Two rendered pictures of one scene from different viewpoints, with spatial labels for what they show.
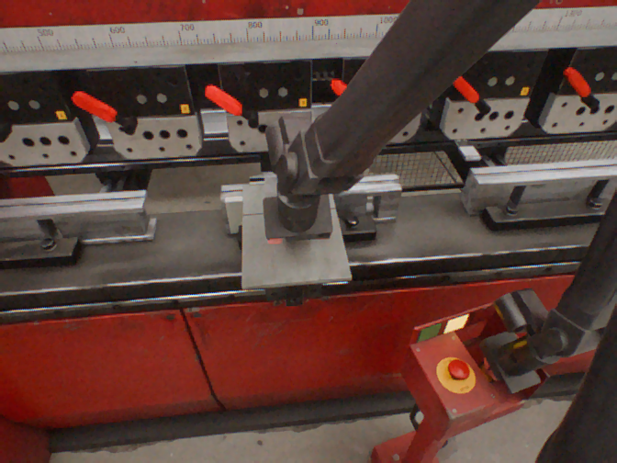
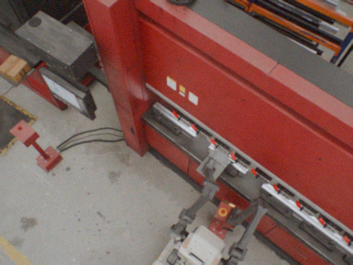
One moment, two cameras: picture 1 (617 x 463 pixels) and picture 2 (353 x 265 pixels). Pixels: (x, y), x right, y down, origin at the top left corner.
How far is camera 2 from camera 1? 2.26 m
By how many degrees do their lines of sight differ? 31
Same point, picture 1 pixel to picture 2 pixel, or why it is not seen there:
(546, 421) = (266, 255)
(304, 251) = not seen: hidden behind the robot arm
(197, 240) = (201, 148)
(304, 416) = not seen: hidden behind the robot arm
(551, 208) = (276, 204)
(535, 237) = not seen: hidden behind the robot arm
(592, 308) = (236, 218)
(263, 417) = (197, 186)
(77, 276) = (176, 139)
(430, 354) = (223, 205)
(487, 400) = (222, 220)
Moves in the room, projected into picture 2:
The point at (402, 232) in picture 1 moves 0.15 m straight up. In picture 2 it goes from (240, 181) to (244, 175)
